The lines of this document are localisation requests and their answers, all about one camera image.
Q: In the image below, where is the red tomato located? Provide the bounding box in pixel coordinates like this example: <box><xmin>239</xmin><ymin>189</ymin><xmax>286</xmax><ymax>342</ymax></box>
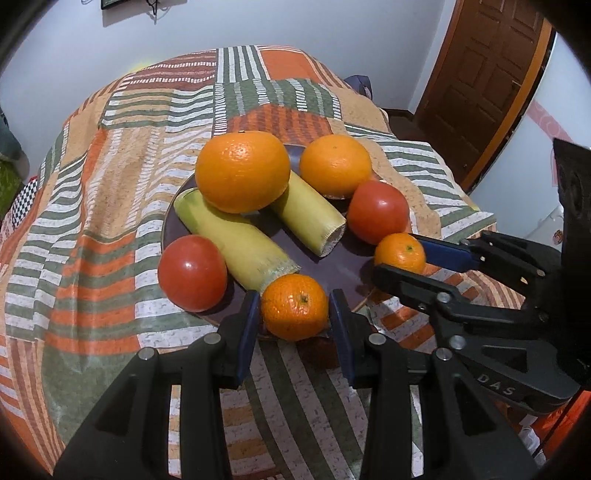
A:
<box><xmin>158</xmin><ymin>234</ymin><xmax>228</xmax><ymax>313</ymax></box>
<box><xmin>347</xmin><ymin>180</ymin><xmax>411</xmax><ymax>245</ymax></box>

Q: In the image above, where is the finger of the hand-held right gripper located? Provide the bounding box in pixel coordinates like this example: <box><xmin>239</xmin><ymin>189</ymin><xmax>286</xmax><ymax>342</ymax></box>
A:
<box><xmin>373</xmin><ymin>263</ymin><xmax>551</xmax><ymax>352</ymax></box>
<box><xmin>412</xmin><ymin>231</ymin><xmax>563</xmax><ymax>297</ymax></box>

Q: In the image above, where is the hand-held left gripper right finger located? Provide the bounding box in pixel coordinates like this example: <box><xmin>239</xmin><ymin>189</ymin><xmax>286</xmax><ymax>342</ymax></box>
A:
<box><xmin>328</xmin><ymin>288</ymin><xmax>541</xmax><ymax>480</ymax></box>

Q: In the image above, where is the large orange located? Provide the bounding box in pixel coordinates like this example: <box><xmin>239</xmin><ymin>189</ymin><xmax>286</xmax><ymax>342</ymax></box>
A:
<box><xmin>195</xmin><ymin>130</ymin><xmax>291</xmax><ymax>214</ymax></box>
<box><xmin>300</xmin><ymin>135</ymin><xmax>373</xmax><ymax>198</ymax></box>

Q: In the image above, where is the brown wooden door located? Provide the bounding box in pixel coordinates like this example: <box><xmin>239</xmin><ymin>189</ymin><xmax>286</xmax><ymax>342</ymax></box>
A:
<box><xmin>416</xmin><ymin>0</ymin><xmax>555</xmax><ymax>188</ymax></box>

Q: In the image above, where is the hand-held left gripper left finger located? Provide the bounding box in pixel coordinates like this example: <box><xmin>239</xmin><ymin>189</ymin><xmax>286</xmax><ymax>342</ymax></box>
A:
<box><xmin>53</xmin><ymin>290</ymin><xmax>262</xmax><ymax>480</ymax></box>

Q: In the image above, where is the black white checkered cloth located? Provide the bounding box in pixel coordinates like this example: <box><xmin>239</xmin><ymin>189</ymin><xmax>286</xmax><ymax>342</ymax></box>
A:
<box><xmin>9</xmin><ymin>178</ymin><xmax>40</xmax><ymax>223</ymax></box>

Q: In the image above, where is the small tangerine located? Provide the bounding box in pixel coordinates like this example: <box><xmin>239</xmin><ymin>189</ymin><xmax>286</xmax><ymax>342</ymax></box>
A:
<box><xmin>261</xmin><ymin>273</ymin><xmax>329</xmax><ymax>341</ymax></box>
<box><xmin>374</xmin><ymin>233</ymin><xmax>426</xmax><ymax>275</ymax></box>

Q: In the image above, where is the purple plate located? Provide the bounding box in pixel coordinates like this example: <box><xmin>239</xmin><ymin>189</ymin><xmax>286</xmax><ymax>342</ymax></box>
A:
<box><xmin>161</xmin><ymin>143</ymin><xmax>385</xmax><ymax>342</ymax></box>

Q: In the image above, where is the striped patchwork blanket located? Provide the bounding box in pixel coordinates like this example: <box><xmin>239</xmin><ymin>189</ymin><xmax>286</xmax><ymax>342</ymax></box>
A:
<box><xmin>0</xmin><ymin>45</ymin><xmax>532</xmax><ymax>480</ymax></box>

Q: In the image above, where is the yellow-green sugarcane piece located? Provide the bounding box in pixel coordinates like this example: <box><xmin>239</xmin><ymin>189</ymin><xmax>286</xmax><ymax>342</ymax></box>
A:
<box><xmin>173</xmin><ymin>188</ymin><xmax>300</xmax><ymax>286</ymax></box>
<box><xmin>268</xmin><ymin>171</ymin><xmax>347</xmax><ymax>257</ymax></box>

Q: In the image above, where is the white wardrobe panel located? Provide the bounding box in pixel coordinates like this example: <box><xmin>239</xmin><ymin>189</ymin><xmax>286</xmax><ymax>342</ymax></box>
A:
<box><xmin>471</xmin><ymin>32</ymin><xmax>591</xmax><ymax>250</ymax></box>

